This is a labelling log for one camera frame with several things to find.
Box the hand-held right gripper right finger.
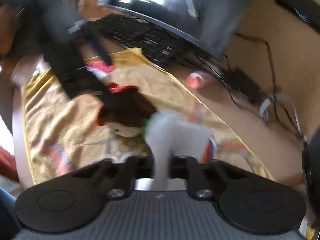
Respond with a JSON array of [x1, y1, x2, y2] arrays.
[[171, 156, 252, 198]]

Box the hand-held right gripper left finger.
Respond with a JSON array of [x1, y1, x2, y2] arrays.
[[72, 156, 153, 198]]

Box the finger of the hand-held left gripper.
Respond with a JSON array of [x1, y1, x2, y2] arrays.
[[44, 42, 132, 114], [82, 26, 112, 67]]

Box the white tissue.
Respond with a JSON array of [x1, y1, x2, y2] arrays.
[[145, 112, 216, 190]]

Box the red container yellow star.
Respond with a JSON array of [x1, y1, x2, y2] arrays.
[[97, 85, 158, 138]]

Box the black keyboard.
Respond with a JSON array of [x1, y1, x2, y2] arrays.
[[94, 14, 193, 69]]

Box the yellow printed towel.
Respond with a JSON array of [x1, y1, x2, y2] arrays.
[[22, 49, 275, 184]]

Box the small pink bottle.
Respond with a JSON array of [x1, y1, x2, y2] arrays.
[[186, 71, 213, 90]]

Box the black power adapter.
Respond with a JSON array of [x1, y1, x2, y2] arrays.
[[224, 69, 263, 103]]

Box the person's dark red clothing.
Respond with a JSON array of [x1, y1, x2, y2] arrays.
[[0, 147, 19, 182]]

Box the black round speaker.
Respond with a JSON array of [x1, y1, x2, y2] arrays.
[[301, 126, 320, 205]]

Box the black oblong object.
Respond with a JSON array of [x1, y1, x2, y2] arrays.
[[274, 0, 320, 32]]

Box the black wall cable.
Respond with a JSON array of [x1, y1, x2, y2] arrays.
[[235, 31, 279, 93]]

